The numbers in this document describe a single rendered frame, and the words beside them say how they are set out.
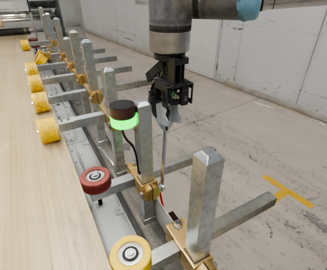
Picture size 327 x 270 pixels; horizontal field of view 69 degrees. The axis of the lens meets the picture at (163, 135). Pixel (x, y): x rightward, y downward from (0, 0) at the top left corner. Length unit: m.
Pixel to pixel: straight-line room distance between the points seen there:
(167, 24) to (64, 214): 0.46
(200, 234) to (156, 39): 0.39
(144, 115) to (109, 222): 0.49
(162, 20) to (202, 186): 0.32
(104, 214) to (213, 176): 0.64
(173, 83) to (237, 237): 1.31
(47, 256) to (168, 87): 0.41
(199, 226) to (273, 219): 1.43
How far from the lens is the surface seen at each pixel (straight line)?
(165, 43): 0.52
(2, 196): 0.72
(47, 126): 0.82
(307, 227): 1.92
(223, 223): 0.62
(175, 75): 0.53
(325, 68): 3.21
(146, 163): 0.63
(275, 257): 1.69
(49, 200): 0.65
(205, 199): 0.40
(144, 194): 0.67
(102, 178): 0.66
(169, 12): 0.51
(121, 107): 0.53
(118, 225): 0.91
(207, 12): 0.51
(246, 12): 0.50
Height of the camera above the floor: 1.34
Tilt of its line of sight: 32 degrees down
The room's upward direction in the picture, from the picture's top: straight up
